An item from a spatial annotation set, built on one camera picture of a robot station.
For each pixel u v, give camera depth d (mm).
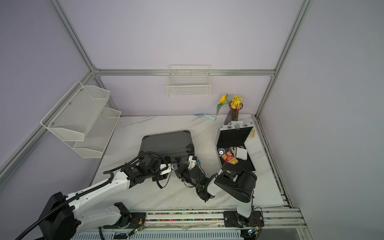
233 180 528
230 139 973
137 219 730
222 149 956
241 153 956
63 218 383
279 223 746
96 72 914
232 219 734
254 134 1086
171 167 701
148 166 616
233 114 1014
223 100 956
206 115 1221
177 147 859
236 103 954
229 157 928
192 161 808
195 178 658
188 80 947
